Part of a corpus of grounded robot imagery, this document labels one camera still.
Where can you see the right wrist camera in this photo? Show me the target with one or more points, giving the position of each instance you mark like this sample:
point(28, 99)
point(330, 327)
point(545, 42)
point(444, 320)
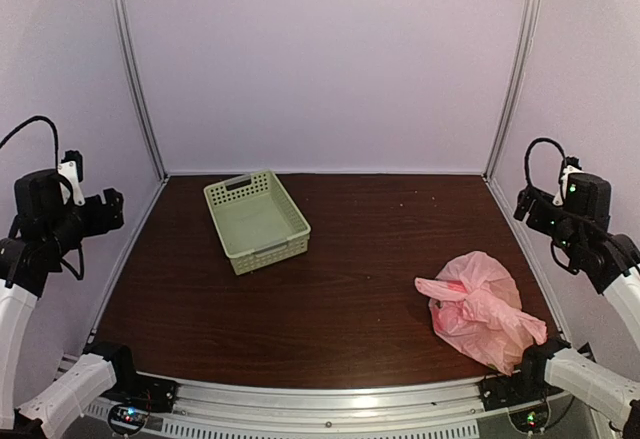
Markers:
point(569, 166)

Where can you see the green perforated plastic basket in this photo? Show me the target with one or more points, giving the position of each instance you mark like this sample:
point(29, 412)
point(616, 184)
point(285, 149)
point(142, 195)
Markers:
point(257, 222)

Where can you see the left circuit board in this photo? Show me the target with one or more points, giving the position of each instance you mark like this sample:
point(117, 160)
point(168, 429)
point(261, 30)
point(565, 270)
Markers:
point(126, 420)

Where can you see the pink plastic bag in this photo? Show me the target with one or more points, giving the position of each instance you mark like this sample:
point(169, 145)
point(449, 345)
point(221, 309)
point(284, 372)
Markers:
point(476, 308)

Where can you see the circuit board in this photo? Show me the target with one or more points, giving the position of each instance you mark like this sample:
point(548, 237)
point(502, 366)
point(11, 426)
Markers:
point(530, 420)
point(126, 420)

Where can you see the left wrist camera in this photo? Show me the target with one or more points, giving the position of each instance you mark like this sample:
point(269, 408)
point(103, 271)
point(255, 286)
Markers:
point(71, 169)

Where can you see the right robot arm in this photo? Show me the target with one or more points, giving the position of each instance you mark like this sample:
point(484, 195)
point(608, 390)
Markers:
point(576, 220)

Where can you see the front aluminium rail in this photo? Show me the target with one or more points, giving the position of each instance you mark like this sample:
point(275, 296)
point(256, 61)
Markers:
point(449, 409)

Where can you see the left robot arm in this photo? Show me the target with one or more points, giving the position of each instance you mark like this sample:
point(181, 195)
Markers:
point(47, 226)

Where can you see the aluminium frame post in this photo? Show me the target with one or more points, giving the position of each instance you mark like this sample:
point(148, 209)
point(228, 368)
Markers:
point(133, 78)
point(528, 25)

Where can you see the left aluminium frame post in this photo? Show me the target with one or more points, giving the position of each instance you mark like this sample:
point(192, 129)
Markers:
point(133, 78)

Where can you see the right circuit board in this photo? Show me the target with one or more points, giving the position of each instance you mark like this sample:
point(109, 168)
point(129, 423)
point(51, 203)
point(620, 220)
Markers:
point(530, 420)

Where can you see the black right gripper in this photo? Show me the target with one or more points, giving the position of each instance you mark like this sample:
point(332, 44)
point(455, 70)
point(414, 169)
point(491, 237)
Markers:
point(524, 202)

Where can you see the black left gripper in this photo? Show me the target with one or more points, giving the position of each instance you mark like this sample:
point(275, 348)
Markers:
point(100, 223)

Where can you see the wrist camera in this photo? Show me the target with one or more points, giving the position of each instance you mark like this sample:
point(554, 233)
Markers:
point(71, 169)
point(569, 166)

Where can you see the right aluminium frame post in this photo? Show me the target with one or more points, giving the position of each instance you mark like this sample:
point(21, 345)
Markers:
point(528, 25)

